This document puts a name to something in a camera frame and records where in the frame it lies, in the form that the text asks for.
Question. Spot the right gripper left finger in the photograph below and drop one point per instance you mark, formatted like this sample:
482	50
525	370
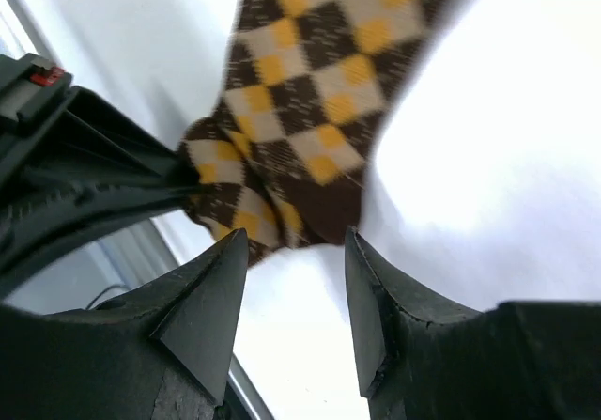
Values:
160	351

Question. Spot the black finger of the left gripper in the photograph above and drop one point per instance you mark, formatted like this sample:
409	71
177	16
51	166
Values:
73	169

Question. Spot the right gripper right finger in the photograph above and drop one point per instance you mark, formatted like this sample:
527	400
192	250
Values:
420	355

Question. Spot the brown yellow argyle sock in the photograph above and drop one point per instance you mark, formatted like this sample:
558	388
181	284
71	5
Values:
306	87

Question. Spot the aluminium front rail frame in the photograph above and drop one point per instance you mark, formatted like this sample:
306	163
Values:
125	259

